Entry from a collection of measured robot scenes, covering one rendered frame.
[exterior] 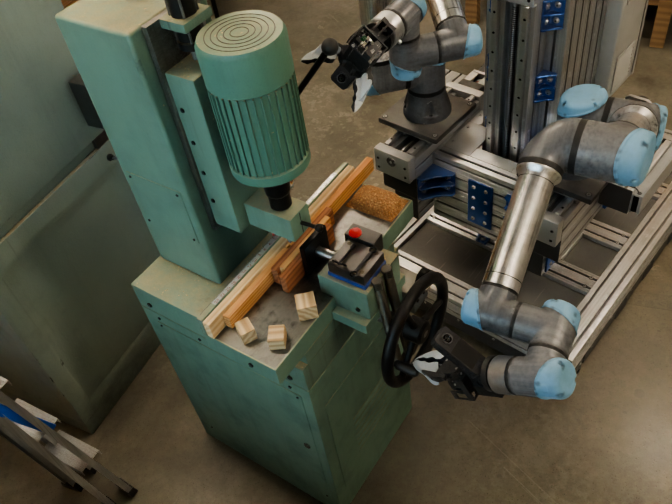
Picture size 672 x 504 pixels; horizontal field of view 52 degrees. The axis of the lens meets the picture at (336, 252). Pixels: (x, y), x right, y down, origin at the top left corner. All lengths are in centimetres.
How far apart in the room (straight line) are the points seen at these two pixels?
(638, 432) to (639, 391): 16
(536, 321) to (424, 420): 114
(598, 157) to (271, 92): 66
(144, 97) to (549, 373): 95
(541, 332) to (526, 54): 91
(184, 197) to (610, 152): 92
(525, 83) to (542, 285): 78
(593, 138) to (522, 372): 49
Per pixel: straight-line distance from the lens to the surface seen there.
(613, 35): 229
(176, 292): 187
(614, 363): 264
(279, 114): 137
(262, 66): 130
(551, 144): 150
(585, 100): 191
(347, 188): 182
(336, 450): 201
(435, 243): 267
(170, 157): 157
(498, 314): 139
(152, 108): 150
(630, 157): 148
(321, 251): 163
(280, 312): 161
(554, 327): 138
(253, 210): 163
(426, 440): 242
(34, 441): 209
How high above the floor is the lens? 213
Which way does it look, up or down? 46 degrees down
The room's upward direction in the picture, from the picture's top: 10 degrees counter-clockwise
